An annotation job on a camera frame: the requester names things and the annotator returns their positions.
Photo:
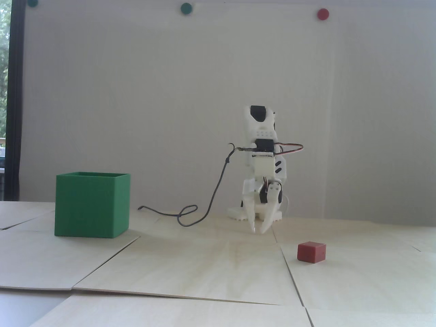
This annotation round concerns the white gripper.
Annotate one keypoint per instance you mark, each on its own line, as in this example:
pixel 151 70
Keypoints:
pixel 261 197

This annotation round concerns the red block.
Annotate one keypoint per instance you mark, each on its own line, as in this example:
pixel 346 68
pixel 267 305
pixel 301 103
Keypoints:
pixel 310 252

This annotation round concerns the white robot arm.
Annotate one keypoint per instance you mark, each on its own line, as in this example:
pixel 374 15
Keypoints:
pixel 261 131

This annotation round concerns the green open box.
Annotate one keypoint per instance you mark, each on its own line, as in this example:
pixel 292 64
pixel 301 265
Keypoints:
pixel 88 204

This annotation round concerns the light plywood sheet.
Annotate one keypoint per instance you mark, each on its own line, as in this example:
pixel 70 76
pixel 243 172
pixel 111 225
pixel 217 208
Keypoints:
pixel 41 262
pixel 170 313
pixel 190 269
pixel 213 233
pixel 357 282
pixel 17 208
pixel 340 231

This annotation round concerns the white backdrop board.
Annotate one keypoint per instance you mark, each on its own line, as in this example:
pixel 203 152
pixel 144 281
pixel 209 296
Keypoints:
pixel 136 102

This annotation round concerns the red round magnet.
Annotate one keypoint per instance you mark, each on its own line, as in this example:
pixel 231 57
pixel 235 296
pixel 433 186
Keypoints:
pixel 323 14

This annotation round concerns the green round magnet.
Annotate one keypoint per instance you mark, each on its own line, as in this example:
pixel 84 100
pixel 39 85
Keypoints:
pixel 32 2
pixel 186 8

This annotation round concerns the black window frame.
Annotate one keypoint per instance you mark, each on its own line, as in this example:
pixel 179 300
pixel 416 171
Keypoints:
pixel 16 102

